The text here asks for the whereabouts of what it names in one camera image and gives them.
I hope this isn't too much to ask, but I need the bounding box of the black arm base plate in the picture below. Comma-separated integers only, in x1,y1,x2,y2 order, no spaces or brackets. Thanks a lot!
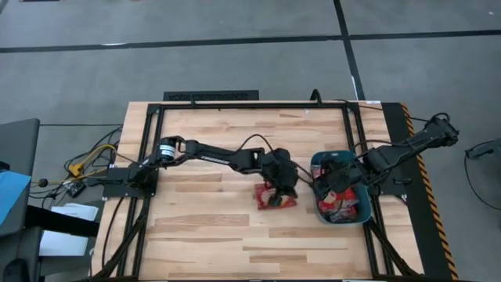
366,172,414,197
102,167,160,198

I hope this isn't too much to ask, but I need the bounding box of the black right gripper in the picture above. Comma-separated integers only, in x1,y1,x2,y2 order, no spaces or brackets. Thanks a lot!
312,155,372,201

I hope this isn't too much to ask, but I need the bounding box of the black aluminium table frame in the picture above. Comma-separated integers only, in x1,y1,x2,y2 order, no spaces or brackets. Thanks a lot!
132,102,395,280

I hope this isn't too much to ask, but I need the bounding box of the small black device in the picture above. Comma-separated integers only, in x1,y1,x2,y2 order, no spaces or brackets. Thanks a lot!
65,182,88,199

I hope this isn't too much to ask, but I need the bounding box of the white paper stack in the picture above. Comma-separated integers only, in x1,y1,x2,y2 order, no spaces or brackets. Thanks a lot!
38,202,100,258

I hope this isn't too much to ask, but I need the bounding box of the yellow cable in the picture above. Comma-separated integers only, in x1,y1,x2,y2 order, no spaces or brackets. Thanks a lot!
68,143,118,177

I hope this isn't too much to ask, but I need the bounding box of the black hazard striped side strip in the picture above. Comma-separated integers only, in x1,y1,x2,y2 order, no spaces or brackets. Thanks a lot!
381,102,460,281

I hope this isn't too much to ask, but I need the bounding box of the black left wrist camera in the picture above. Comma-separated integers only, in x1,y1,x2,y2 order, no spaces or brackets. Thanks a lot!
262,147,293,168

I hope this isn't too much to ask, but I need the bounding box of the black diagonal frame strut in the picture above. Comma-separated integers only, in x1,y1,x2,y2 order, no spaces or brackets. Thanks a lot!
93,197,152,280
367,219,422,279

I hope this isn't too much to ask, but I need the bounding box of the black left camera cable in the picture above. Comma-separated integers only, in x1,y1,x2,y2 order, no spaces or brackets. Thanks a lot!
233,133,277,156

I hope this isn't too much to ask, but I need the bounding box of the blue sheet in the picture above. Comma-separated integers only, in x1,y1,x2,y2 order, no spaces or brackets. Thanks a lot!
0,170,32,228

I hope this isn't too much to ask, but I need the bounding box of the black floor cable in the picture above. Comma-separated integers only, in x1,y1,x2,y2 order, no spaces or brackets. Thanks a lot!
463,154,501,212

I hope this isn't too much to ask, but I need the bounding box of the blue plastic basket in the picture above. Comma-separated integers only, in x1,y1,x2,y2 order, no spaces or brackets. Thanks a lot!
310,150,373,226

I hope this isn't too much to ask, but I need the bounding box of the gray floor device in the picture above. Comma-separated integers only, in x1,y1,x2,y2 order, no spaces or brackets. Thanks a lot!
464,137,501,160

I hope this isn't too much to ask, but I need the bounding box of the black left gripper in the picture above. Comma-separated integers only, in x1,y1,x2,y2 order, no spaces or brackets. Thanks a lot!
265,159,301,209

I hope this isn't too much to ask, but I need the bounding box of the gray desk top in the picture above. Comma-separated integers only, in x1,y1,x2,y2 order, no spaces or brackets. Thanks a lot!
0,118,41,177

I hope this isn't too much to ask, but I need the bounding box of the black flat bar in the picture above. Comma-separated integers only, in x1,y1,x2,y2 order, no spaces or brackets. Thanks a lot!
25,205,101,238

